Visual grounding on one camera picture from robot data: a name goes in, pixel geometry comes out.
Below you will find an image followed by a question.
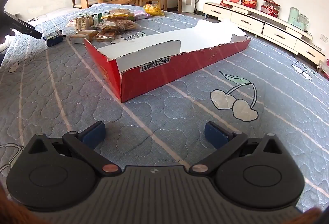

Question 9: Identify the blue snack packet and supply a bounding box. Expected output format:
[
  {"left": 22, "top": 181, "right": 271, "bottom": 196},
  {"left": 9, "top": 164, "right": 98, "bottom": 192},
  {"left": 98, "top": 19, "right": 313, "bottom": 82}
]
[{"left": 44, "top": 30, "right": 66, "bottom": 47}]

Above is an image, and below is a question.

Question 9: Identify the green white snack packet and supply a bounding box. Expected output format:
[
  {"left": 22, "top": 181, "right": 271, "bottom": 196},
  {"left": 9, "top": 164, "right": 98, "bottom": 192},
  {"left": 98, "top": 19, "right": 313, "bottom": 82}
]
[{"left": 92, "top": 13, "right": 106, "bottom": 25}]

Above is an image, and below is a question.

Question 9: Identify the red cardboard tray box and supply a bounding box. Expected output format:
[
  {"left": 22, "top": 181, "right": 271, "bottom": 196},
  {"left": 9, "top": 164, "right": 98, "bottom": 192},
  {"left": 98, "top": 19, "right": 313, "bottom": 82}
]
[{"left": 83, "top": 20, "right": 250, "bottom": 102}]

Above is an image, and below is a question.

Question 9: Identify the clear bag of round biscuits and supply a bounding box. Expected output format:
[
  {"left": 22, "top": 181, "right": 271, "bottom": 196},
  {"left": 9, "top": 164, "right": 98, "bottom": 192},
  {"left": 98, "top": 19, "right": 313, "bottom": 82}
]
[{"left": 98, "top": 19, "right": 140, "bottom": 31}]

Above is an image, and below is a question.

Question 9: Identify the blue quilted cherry bedspread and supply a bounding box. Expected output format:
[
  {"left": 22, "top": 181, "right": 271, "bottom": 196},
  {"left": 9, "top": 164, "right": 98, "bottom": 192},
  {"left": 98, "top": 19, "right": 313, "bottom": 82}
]
[{"left": 1, "top": 34, "right": 328, "bottom": 210}]

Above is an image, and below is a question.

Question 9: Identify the brown cookie bag white label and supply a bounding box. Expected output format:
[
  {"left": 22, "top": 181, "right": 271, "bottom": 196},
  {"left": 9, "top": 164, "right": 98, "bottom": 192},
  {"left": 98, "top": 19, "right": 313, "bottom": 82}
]
[{"left": 94, "top": 30, "right": 117, "bottom": 42}]

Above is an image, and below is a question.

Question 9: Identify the white tv cabinet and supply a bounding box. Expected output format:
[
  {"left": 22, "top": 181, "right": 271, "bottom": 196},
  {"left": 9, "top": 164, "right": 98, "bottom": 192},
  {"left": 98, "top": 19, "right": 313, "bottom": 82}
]
[{"left": 202, "top": 1, "right": 327, "bottom": 65}]

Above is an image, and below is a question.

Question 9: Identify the purple snack packet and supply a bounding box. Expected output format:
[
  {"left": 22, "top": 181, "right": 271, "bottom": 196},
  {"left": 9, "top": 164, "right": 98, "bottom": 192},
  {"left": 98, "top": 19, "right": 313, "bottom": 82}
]
[{"left": 133, "top": 10, "right": 151, "bottom": 21}]

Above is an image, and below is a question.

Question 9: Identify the red pavilion gift box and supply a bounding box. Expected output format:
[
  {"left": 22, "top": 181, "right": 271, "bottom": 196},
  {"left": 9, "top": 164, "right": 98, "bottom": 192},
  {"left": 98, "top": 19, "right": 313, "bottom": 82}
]
[{"left": 260, "top": 0, "right": 280, "bottom": 18}]

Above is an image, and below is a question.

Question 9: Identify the mint green blender appliance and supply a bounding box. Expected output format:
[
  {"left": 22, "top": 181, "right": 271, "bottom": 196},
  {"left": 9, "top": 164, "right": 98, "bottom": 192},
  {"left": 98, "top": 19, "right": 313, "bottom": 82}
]
[{"left": 288, "top": 7, "right": 309, "bottom": 31}]

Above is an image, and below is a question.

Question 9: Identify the yellow snack bag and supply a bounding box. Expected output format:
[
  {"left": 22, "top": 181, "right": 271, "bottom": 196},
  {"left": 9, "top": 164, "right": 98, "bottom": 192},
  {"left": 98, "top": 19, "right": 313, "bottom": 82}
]
[{"left": 143, "top": 4, "right": 165, "bottom": 16}]

